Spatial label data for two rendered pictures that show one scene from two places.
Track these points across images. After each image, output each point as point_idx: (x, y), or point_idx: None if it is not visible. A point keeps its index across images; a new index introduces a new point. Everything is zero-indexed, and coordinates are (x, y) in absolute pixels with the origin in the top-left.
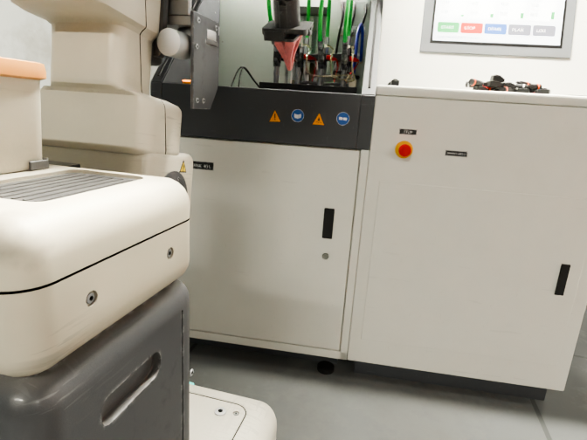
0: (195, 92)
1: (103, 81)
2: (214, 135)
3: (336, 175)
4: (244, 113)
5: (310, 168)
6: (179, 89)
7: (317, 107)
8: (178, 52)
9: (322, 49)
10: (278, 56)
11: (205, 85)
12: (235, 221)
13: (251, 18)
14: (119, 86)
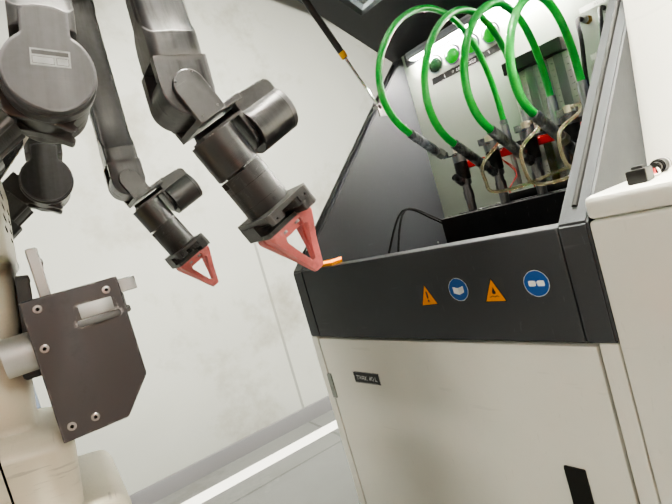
0: (62, 416)
1: None
2: (367, 334)
3: (565, 400)
4: (388, 296)
5: (510, 383)
6: (317, 276)
7: (484, 270)
8: (13, 373)
9: (507, 140)
10: (460, 169)
11: (98, 388)
12: (430, 467)
13: (455, 109)
14: None
